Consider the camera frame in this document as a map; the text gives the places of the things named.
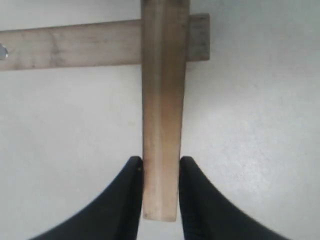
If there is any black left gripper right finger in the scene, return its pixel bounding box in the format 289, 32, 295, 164
178, 156, 284, 240

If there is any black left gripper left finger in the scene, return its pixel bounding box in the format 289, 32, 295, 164
35, 156, 144, 240

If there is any horizontal wood strip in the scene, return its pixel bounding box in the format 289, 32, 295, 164
0, 13, 211, 72

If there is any upright-lying wood strip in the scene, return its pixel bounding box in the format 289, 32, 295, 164
141, 0, 190, 222

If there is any silver bolt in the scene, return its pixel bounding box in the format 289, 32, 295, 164
0, 44, 9, 61

